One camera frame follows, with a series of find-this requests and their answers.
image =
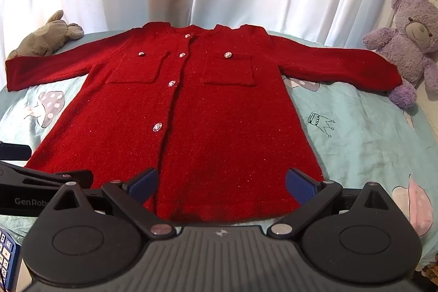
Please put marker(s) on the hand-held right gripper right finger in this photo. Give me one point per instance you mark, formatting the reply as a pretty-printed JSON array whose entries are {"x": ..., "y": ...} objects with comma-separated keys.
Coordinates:
[{"x": 299, "y": 184}]

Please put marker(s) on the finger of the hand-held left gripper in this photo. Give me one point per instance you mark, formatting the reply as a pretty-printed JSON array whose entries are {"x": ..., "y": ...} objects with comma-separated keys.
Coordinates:
[
  {"x": 13, "y": 151},
  {"x": 41, "y": 179}
]

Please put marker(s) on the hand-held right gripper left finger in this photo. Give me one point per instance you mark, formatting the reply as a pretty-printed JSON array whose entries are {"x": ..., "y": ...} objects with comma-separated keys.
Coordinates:
[{"x": 143, "y": 181}]

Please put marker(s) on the red knit coat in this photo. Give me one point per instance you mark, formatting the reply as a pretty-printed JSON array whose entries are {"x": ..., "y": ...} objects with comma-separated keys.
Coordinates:
[{"x": 205, "y": 141}]

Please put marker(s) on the blue calculator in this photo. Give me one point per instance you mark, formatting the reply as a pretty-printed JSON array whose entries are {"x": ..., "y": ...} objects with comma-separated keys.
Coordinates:
[{"x": 7, "y": 251}]

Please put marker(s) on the grey plush toy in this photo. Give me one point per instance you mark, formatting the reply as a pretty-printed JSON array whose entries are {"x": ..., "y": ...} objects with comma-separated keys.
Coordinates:
[{"x": 41, "y": 39}]

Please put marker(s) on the purple teddy bear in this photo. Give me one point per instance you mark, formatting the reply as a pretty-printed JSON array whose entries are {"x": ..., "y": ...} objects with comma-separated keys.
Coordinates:
[{"x": 403, "y": 45}]

